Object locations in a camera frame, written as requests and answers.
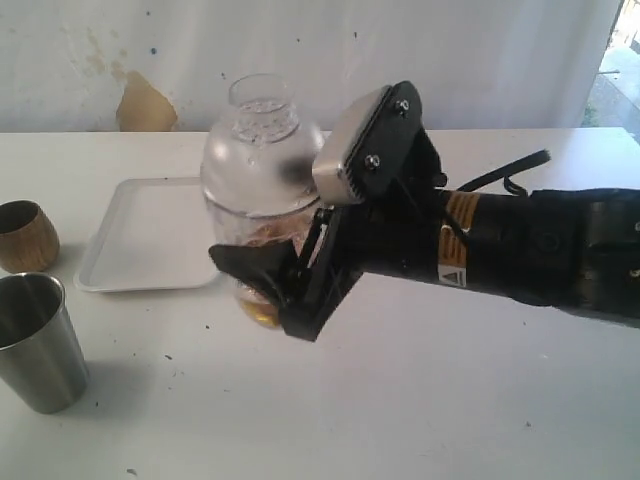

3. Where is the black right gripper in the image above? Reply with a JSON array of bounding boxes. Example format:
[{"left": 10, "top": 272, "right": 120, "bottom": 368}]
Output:
[{"left": 208, "top": 81, "right": 447, "bottom": 341}]

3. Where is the clear plastic shaker cup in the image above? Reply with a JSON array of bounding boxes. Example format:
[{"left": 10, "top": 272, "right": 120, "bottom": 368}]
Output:
[{"left": 204, "top": 194, "right": 322, "bottom": 330}]

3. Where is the clear plastic dome lid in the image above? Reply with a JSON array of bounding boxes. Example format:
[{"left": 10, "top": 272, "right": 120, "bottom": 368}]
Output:
[{"left": 200, "top": 73, "right": 325, "bottom": 218}]

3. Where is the brown wooden cup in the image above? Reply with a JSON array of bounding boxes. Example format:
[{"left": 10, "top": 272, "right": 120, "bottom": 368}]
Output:
[{"left": 1, "top": 200, "right": 60, "bottom": 273}]

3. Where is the stainless steel cup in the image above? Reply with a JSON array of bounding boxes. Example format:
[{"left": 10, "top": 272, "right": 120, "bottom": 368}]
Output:
[{"left": 1, "top": 272, "right": 89, "bottom": 414}]

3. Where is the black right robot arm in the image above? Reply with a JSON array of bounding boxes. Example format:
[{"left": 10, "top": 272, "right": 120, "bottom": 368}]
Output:
[{"left": 209, "top": 81, "right": 639, "bottom": 341}]

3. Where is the white rectangular tray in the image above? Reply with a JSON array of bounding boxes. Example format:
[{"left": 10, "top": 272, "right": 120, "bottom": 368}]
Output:
[{"left": 74, "top": 177, "right": 218, "bottom": 293}]

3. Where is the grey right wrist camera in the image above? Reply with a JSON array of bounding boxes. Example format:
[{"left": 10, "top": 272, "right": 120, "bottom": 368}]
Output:
[{"left": 312, "top": 85, "right": 391, "bottom": 206}]

